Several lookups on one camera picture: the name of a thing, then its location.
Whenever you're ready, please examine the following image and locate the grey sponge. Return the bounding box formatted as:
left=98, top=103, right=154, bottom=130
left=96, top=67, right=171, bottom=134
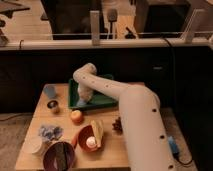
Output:
left=76, top=100, right=87, bottom=107

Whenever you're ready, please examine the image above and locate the green plastic tray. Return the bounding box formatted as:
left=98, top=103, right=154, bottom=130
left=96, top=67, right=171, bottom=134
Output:
left=68, top=79, right=117, bottom=110

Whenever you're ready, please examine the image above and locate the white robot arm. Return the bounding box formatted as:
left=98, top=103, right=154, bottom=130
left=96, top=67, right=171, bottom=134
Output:
left=73, top=63, right=176, bottom=171

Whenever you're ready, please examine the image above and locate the orange apple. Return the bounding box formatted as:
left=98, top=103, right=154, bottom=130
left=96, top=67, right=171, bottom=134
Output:
left=70, top=110, right=83, bottom=124

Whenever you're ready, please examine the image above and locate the light blue cup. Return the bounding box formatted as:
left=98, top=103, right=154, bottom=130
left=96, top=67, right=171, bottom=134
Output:
left=43, top=85, right=56, bottom=99

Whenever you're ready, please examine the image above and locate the small metal cup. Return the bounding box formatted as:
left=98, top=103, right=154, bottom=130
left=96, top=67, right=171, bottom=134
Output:
left=47, top=100, right=60, bottom=114

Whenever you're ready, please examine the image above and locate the yellow banana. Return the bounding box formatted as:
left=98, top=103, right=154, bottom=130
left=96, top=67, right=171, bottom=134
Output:
left=91, top=120, right=104, bottom=148

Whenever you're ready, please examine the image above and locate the purple grape bunch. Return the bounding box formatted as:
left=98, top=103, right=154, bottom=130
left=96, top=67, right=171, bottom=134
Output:
left=112, top=117, right=123, bottom=133

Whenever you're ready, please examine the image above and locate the red bowl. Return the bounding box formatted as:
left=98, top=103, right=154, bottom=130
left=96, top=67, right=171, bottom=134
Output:
left=71, top=125, right=99, bottom=152

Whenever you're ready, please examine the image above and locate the white egg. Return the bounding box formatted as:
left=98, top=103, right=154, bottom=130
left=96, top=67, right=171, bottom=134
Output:
left=86, top=136, right=97, bottom=149

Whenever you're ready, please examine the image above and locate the blue crumpled cloth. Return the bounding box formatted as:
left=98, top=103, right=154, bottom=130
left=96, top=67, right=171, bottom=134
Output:
left=38, top=125, right=63, bottom=142

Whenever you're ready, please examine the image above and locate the purple bowl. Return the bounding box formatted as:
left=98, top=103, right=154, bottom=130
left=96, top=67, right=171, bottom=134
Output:
left=43, top=141, right=75, bottom=171

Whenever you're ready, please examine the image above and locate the white railing post left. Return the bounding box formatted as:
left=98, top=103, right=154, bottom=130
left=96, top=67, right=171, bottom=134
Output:
left=90, top=10, right=100, bottom=46

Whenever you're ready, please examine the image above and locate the white railing post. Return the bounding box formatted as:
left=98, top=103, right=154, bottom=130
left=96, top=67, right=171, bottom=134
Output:
left=181, top=9, right=205, bottom=43
left=90, top=10, right=100, bottom=46

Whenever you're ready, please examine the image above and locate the white railing post right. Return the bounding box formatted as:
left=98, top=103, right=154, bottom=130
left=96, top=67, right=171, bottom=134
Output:
left=181, top=9, right=205, bottom=43

